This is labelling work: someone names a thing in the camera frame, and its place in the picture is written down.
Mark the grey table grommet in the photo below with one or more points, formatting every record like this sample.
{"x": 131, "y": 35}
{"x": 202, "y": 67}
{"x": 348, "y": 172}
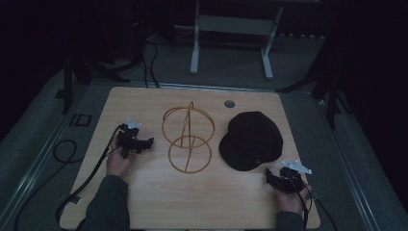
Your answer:
{"x": 229, "y": 103}

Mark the person's left hand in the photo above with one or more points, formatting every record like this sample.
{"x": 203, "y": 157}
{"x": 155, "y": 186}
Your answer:
{"x": 117, "y": 163}

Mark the grey tape piece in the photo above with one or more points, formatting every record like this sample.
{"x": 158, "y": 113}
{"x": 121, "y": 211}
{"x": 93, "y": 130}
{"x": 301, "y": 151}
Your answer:
{"x": 75, "y": 200}

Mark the white metal stand frame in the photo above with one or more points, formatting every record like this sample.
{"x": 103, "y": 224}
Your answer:
{"x": 237, "y": 25}

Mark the person's right hand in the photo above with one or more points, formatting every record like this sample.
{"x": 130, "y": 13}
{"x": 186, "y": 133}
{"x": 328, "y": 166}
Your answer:
{"x": 292, "y": 201}

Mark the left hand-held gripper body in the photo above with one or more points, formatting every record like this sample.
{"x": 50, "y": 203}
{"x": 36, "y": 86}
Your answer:
{"x": 129, "y": 138}

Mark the black cap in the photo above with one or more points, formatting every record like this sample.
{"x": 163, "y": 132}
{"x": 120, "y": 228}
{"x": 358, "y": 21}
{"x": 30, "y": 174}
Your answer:
{"x": 251, "y": 141}

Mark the black tripod stand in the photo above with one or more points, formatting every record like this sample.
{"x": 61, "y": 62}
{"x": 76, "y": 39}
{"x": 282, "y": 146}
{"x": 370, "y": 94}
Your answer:
{"x": 68, "y": 86}
{"x": 330, "y": 93}

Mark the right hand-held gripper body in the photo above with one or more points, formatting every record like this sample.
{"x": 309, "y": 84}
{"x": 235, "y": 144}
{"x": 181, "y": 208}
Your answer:
{"x": 292, "y": 178}

